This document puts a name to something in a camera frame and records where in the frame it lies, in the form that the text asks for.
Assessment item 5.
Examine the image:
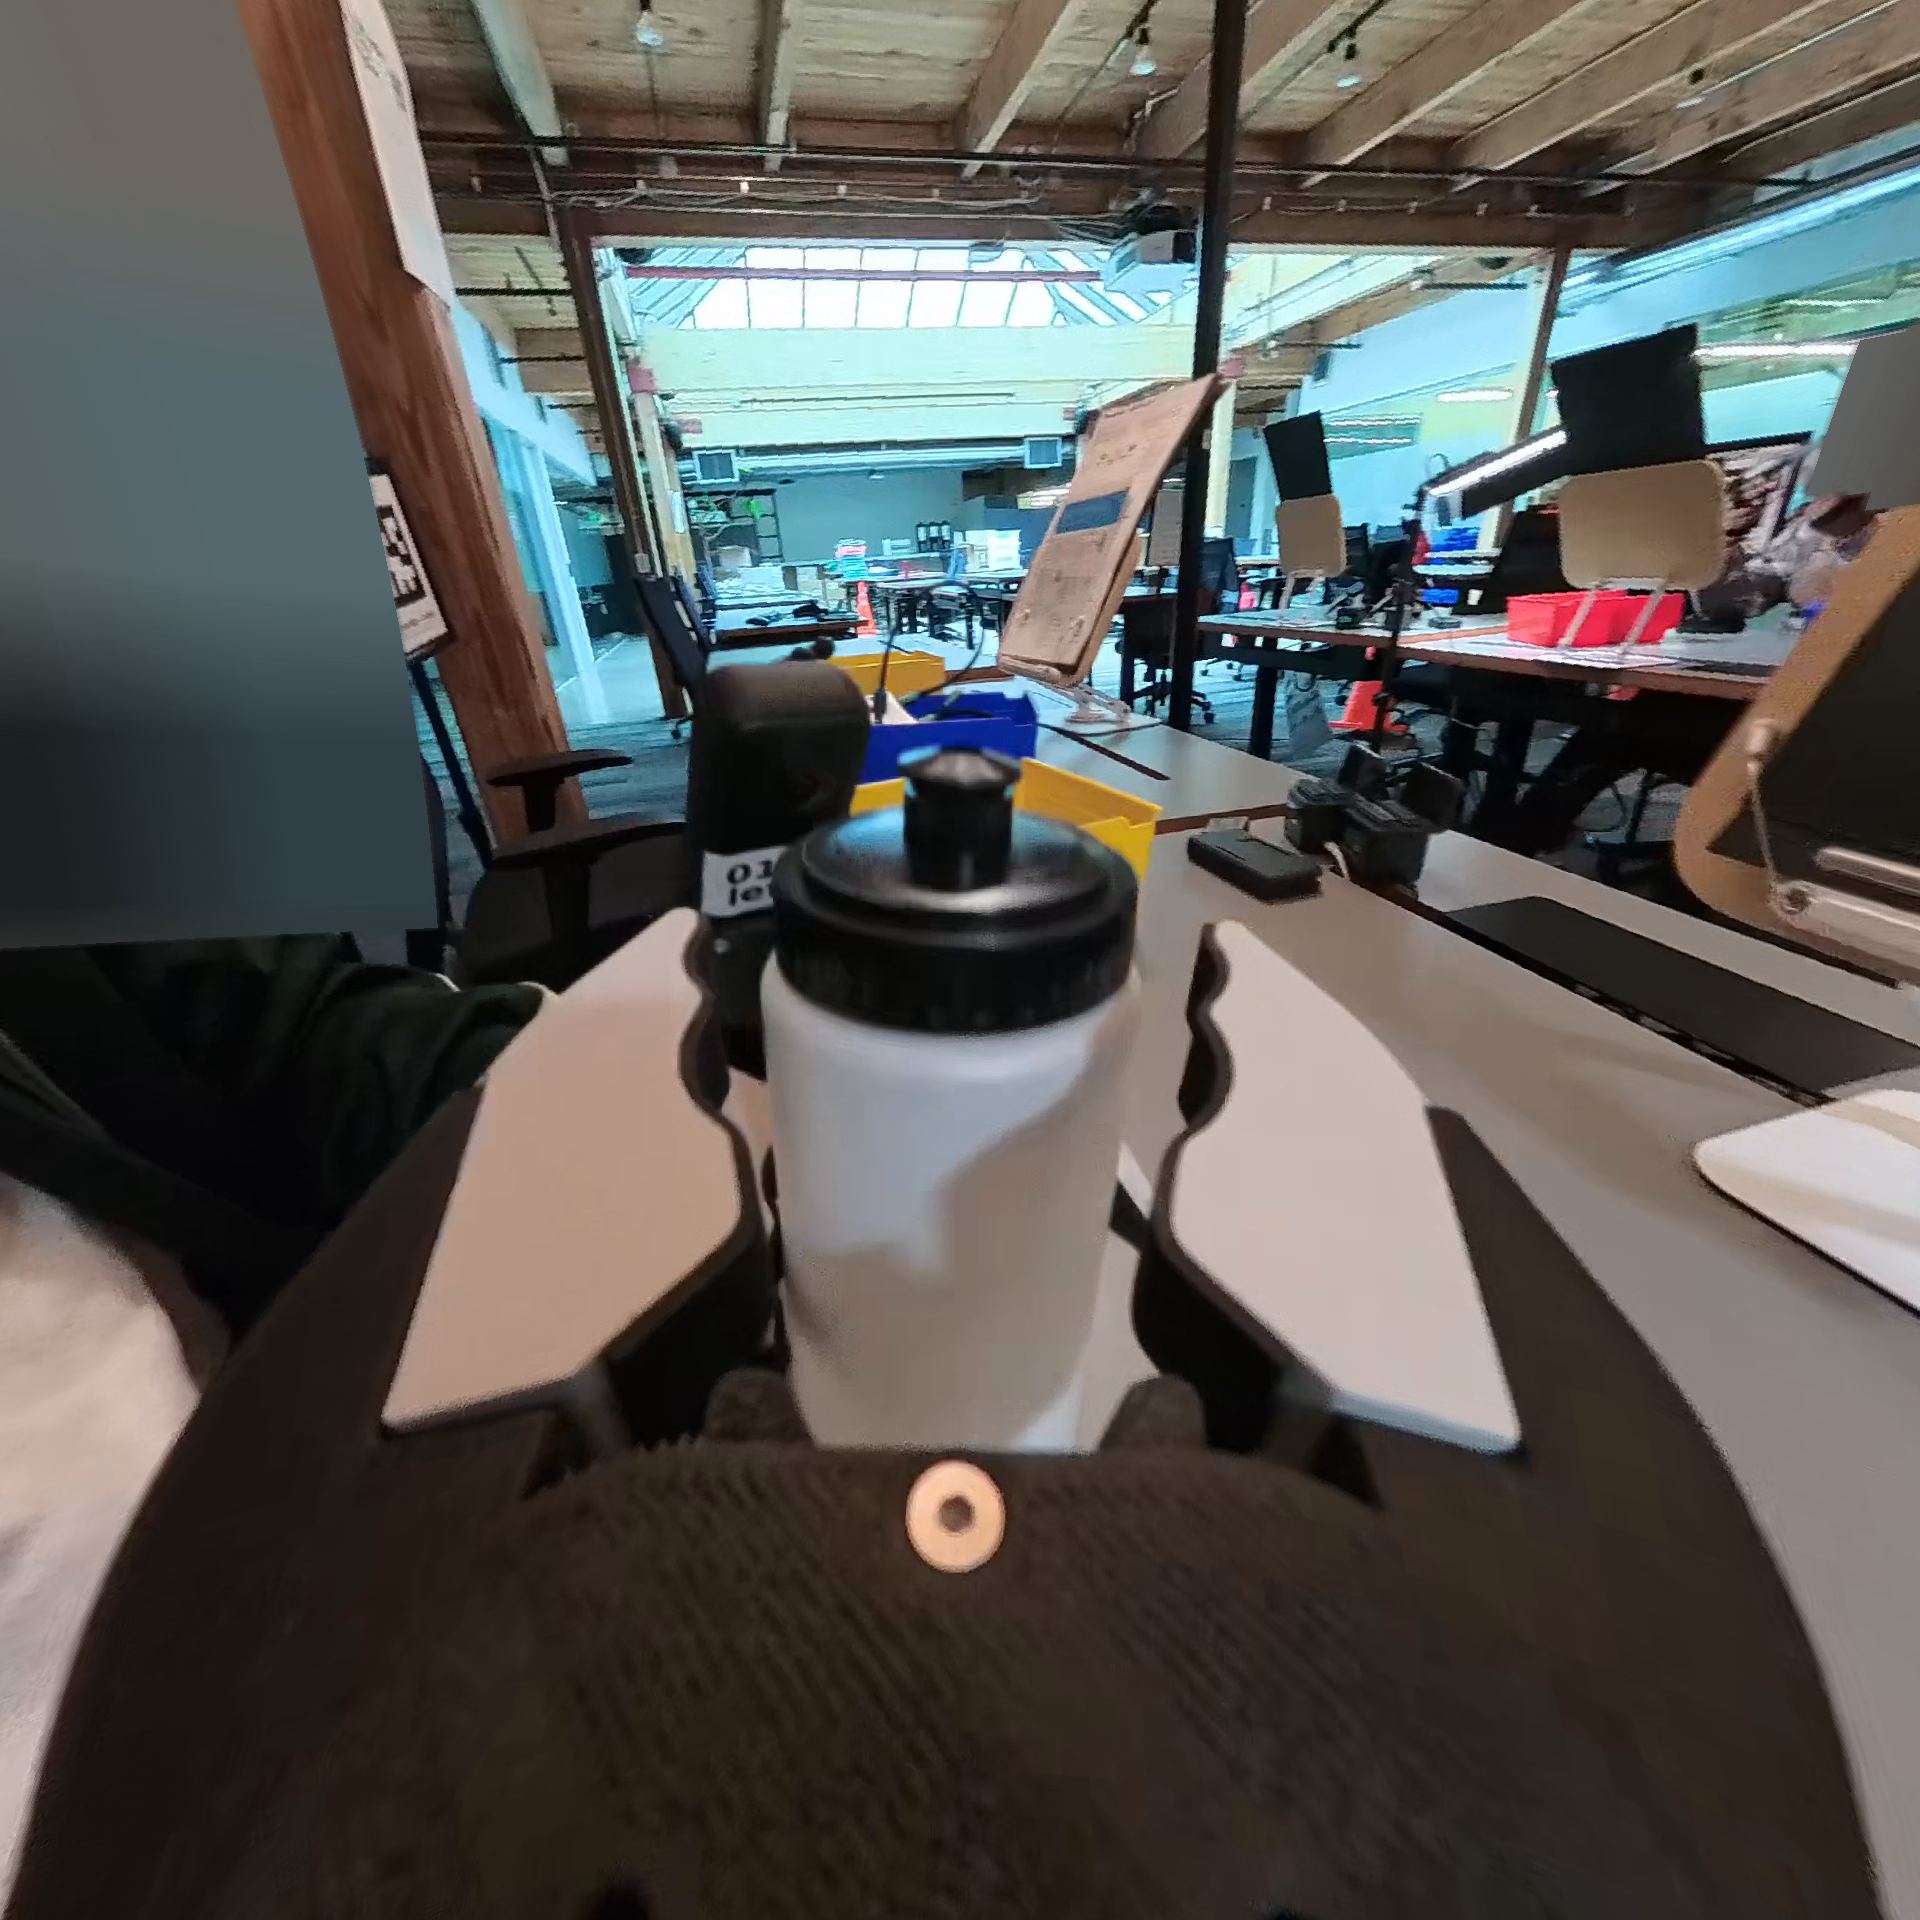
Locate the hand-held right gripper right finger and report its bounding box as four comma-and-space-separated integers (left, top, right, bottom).
1129, 915, 1527, 1455

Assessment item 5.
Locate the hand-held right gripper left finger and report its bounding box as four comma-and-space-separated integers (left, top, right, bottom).
379, 902, 784, 1444

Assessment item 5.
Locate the white water bottle black cap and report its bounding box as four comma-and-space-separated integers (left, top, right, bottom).
755, 746, 1153, 1454

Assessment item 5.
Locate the person's left forearm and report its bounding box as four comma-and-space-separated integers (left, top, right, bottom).
0, 931, 554, 1328

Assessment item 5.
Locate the blue plastic bin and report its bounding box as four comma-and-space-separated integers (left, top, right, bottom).
859, 688, 1043, 783

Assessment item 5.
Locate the black office chair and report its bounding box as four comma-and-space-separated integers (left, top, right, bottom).
449, 742, 712, 992

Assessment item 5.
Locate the flat black box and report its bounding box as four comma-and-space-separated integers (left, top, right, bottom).
1184, 827, 1325, 902

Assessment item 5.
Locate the black battery charger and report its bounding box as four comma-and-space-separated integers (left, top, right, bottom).
1284, 742, 1469, 890

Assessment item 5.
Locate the brown board on stand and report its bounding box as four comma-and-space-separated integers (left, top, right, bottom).
994, 375, 1235, 723

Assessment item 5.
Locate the black desk mat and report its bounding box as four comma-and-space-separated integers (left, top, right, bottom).
1444, 896, 1920, 1106

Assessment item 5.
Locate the silver stand with tan board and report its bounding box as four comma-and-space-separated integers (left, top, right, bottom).
1669, 502, 1920, 1309

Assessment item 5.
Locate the person's white shirt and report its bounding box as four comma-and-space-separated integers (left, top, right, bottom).
0, 1170, 226, 1742

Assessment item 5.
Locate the wooden office desk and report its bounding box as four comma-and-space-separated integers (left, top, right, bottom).
1200, 607, 1824, 707

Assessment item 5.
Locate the black metal pole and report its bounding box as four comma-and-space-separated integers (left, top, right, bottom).
1176, 0, 1251, 732

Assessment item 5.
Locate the ceiling projector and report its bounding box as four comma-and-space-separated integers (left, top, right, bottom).
1100, 200, 1202, 298

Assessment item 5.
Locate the red plastic bin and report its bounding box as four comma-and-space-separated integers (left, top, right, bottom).
1504, 587, 1689, 651

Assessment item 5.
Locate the white notice sheet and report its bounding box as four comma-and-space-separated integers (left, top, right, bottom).
337, 0, 457, 302

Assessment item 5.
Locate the black light bar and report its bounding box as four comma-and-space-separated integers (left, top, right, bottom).
1417, 422, 1573, 520

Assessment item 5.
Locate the wooden post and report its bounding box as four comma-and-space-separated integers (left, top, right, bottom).
237, 0, 576, 842

